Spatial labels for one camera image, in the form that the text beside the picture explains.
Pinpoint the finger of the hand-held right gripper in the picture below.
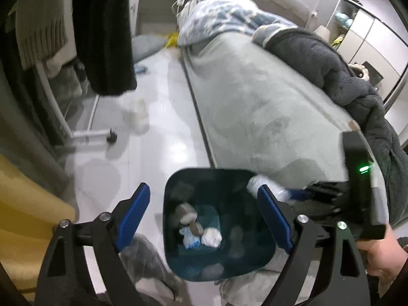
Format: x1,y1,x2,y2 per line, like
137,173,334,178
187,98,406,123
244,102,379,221
285,183,321,202

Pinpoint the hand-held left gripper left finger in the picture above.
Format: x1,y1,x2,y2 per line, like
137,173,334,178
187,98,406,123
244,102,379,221
36,182,151,306

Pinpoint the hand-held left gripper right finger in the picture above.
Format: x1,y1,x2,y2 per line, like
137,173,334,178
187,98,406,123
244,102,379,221
257,184,372,306

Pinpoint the teal trash bin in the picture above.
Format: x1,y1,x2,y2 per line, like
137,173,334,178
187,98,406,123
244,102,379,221
162,167,278,283

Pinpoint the cardboard paper roll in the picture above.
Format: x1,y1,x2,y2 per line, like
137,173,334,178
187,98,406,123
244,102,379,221
174,202,205,237

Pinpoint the blue and white wrapper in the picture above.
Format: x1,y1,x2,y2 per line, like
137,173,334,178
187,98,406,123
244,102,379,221
179,228,202,250

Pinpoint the person's right hand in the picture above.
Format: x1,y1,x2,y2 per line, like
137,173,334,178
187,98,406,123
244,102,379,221
358,224,400,279

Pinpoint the yellow cloth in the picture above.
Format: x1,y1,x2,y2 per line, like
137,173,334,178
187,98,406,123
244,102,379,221
0,153,77,301

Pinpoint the bed with grey-green sheet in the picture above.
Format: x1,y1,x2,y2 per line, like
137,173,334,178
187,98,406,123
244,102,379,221
177,32,388,227

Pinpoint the dark flat board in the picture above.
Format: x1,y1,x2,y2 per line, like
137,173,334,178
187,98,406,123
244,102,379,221
362,61,383,87

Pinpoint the white clothes rack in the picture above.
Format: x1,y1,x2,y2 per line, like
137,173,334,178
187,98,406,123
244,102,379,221
35,60,118,143

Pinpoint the dark grey fleece blanket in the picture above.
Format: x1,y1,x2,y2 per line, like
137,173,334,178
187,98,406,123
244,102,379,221
264,27,408,227

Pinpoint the white and grey wardrobe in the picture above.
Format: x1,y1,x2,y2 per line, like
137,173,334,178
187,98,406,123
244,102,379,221
325,0,408,109

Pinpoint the light blue plush toy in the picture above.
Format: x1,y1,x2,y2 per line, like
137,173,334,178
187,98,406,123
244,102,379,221
334,13,353,28

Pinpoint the grey floor cushion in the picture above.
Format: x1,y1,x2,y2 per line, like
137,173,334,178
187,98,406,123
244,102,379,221
132,35,167,62

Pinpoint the black hanging garment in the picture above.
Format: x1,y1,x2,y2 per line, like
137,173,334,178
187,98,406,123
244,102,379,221
73,0,138,96

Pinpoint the small yellow item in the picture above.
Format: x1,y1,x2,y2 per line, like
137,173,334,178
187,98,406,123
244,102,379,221
164,32,181,48

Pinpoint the blue patterned quilt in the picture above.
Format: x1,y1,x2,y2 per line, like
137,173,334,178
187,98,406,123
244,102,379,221
177,0,297,47

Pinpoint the grey padded headboard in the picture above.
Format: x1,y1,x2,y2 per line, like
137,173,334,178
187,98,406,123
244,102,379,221
204,0,312,26

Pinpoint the beige knit sweater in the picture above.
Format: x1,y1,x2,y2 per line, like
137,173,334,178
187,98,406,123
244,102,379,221
14,0,69,69

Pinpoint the white vanity table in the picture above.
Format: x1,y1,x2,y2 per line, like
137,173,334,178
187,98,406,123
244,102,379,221
129,0,205,36

